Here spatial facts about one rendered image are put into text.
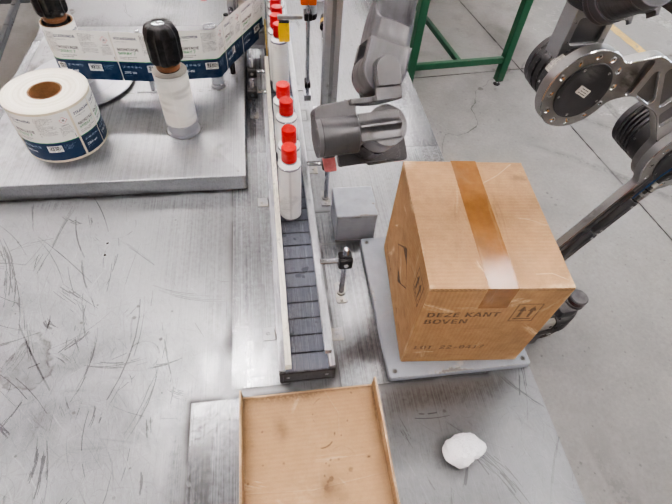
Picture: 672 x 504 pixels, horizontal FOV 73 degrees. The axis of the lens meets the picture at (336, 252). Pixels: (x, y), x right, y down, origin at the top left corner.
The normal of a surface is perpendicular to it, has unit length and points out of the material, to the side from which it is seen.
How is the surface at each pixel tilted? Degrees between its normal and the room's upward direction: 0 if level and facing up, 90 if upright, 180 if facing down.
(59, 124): 90
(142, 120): 0
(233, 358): 0
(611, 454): 0
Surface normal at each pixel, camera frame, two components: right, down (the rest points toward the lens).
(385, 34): 0.18, 0.20
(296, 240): 0.06, -0.61
